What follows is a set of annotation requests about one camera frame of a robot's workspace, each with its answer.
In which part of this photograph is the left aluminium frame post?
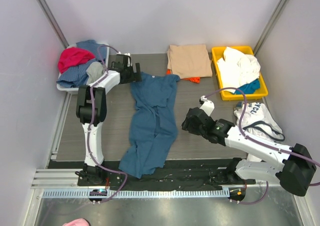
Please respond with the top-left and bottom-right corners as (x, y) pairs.
(37, 0), (69, 48)

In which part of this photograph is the slotted cable duct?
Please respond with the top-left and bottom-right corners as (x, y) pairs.
(42, 188), (230, 200)

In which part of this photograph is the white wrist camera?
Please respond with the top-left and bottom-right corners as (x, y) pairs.
(199, 96), (215, 116)
(116, 52), (132, 67)

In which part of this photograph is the pink red garment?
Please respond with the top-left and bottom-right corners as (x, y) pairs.
(57, 47), (95, 74)

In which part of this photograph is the right aluminium frame post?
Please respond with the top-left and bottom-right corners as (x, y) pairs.
(253, 0), (289, 55)

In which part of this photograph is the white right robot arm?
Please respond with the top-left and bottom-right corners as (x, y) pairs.
(181, 107), (317, 197)

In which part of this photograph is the white t-shirt in tray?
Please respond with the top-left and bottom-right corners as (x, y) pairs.
(217, 47), (261, 95)

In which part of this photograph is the teal garment in tray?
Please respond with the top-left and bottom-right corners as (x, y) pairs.
(238, 79), (261, 94)

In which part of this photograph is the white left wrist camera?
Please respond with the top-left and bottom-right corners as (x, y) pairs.
(116, 52), (132, 67)

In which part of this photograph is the yellow plastic tray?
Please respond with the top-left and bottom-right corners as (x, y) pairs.
(212, 46), (268, 101)

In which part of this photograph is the aluminium frame post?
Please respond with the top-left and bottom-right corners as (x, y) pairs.
(253, 0), (289, 55)
(37, 0), (69, 48)

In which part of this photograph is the folded beige t-shirt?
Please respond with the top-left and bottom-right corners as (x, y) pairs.
(167, 44), (213, 79)

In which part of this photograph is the blue checked shirt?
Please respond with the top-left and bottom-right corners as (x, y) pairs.
(57, 40), (109, 88)

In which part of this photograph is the folded orange t-shirt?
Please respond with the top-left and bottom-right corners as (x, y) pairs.
(166, 69), (201, 84)

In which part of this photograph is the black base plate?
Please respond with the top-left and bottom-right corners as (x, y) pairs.
(48, 159), (256, 191)

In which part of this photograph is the aluminium rail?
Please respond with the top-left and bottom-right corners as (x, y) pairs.
(31, 169), (81, 187)

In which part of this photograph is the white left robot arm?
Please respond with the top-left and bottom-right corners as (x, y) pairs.
(76, 53), (142, 186)

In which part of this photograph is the dark blue t-shirt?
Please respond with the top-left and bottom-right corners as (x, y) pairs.
(119, 72), (180, 179)

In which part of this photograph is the grey garment in bin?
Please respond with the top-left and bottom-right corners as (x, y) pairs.
(86, 61), (104, 85)

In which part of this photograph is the white printed t-shirt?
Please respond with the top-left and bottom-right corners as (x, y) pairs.
(241, 102), (285, 143)

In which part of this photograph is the pink object at bottom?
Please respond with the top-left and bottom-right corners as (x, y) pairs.
(63, 218), (90, 226)

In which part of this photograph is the grey plastic bin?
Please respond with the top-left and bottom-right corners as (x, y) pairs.
(56, 40), (110, 94)

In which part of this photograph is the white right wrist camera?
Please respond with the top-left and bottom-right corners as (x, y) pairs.
(199, 96), (215, 116)

